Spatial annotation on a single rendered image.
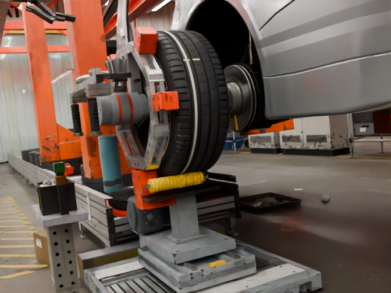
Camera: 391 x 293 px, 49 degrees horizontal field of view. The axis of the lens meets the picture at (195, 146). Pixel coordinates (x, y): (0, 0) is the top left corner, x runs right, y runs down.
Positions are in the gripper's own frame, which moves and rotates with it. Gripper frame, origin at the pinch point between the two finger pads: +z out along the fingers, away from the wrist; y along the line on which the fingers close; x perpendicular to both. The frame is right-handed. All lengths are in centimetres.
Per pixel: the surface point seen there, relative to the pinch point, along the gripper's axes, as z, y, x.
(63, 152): 47, 32, 258
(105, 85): 15.5, -24.8, 12.2
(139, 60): 28.5, -13.0, 9.0
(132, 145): 40, -33, 52
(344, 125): 466, 121, 296
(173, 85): 38.9, -26.6, 0.7
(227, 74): 79, -4, 22
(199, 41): 53, -3, 2
